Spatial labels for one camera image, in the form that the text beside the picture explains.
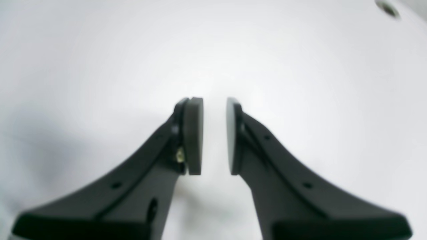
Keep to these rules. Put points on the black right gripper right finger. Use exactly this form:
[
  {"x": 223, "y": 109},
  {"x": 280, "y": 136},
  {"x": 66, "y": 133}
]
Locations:
[{"x": 291, "y": 201}]

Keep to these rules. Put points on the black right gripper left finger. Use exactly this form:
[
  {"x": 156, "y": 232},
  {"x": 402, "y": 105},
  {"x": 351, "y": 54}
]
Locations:
[{"x": 132, "y": 201}]

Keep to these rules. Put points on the right table grommet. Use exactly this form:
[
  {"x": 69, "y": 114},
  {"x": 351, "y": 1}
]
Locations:
[{"x": 388, "y": 8}]

